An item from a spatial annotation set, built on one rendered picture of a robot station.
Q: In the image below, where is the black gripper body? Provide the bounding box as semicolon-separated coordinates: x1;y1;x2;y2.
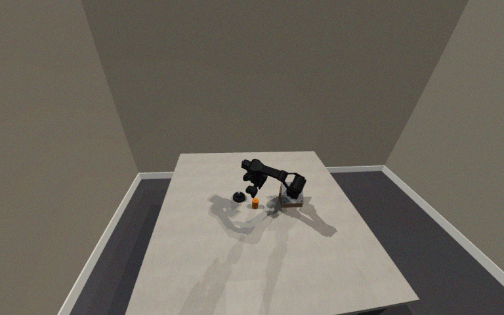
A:
245;174;268;196

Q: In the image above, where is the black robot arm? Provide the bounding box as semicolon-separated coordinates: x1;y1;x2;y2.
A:
241;159;306;200

